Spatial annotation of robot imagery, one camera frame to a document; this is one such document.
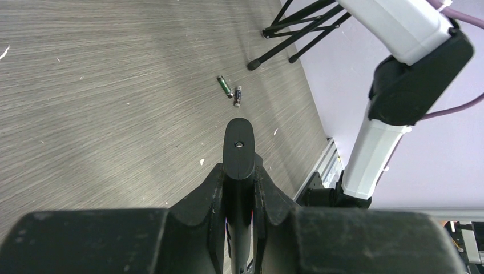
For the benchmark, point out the black remote control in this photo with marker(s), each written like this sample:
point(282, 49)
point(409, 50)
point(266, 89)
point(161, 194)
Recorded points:
point(239, 169)

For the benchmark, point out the dark blue battery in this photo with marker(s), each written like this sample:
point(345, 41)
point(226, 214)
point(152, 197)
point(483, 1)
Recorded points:
point(237, 96)

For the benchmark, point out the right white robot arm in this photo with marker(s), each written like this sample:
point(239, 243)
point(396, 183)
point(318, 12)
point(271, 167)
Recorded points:
point(428, 50)

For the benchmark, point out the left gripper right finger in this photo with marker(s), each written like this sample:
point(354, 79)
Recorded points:
point(289, 238)

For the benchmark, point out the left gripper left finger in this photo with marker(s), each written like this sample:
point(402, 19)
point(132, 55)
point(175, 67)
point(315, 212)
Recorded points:
point(187, 237)

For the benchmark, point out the green battery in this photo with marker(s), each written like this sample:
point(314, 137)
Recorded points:
point(225, 87)

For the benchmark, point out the black tripod stand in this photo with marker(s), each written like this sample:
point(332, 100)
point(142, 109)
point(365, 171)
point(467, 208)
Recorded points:
point(320, 17)

